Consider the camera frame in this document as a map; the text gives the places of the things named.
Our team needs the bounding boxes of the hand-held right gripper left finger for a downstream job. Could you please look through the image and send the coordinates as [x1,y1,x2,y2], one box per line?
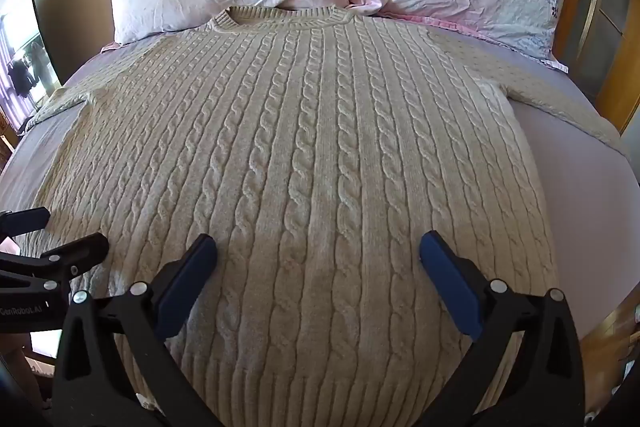
[51,234,225,427]

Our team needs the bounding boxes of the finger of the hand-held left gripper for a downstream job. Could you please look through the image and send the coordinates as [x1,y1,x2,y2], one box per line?
[40,234,110,282]
[0,207,51,239]

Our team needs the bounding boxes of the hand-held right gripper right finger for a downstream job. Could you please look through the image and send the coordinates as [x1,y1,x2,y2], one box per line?
[419,230,586,427]

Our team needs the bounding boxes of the beige cable knit sweater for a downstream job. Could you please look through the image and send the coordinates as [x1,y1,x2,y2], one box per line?
[26,5,627,427]

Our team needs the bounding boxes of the lavender bed sheet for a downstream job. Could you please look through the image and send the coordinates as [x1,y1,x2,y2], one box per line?
[0,19,636,358]

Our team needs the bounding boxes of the wooden headboard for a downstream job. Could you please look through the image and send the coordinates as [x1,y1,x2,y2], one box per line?
[552,0,640,135]

